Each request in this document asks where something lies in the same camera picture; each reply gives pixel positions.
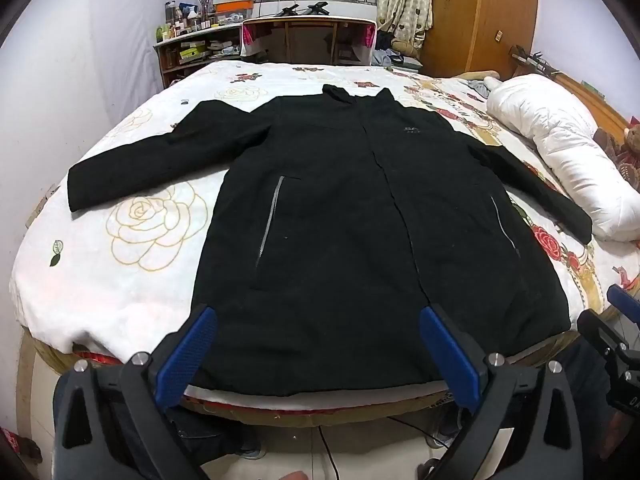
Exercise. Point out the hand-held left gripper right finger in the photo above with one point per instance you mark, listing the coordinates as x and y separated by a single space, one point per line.
450 360

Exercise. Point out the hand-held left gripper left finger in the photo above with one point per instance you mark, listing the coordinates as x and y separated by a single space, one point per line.
185 360

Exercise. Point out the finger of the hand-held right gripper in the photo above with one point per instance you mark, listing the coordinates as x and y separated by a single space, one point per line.
600 332
622 302

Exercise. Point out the black long coat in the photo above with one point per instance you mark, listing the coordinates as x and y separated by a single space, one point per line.
325 235

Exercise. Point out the pile of clothes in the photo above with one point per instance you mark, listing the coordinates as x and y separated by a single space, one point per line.
395 55

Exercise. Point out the person's left hand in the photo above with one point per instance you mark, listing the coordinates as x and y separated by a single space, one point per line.
295 475

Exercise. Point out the person's right leg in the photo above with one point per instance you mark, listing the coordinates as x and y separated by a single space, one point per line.
592 410

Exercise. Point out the person's leg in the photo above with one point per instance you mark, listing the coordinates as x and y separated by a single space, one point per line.
592 410
205 435

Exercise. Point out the person's left leg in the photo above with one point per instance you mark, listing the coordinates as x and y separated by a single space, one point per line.
205 435

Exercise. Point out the bed with floral blanket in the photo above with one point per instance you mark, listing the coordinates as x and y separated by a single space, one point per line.
125 270

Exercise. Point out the grey shoe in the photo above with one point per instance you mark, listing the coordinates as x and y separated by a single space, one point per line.
252 452

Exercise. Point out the brown teddy bear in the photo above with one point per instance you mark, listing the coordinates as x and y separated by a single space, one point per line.
632 140

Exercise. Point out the white quilted duvet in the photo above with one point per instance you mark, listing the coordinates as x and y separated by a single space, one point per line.
550 130

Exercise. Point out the wooden bed headboard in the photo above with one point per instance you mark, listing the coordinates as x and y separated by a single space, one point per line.
590 95

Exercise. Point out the grey cloth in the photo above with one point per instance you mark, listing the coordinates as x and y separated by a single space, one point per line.
482 87

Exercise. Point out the tan pillow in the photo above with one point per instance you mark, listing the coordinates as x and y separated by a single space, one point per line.
475 75

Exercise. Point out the wooden wardrobe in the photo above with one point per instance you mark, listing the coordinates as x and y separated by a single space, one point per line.
480 20

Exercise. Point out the wooden shelf unit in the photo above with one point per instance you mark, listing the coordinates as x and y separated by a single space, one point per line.
200 37

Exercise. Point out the cluster of bottles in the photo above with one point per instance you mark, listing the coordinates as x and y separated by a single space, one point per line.
185 22

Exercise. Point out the orange lid storage box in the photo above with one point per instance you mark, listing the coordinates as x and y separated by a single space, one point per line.
232 7

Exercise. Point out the wooden desk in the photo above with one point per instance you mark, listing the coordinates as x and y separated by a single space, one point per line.
305 21

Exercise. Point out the patterned beige curtain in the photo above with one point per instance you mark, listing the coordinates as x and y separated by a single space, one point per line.
405 0

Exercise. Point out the black clamp tool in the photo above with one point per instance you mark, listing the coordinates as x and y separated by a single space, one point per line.
291 10
318 9

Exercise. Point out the beige wall sockets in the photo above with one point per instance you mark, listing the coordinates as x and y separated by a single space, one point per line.
50 195

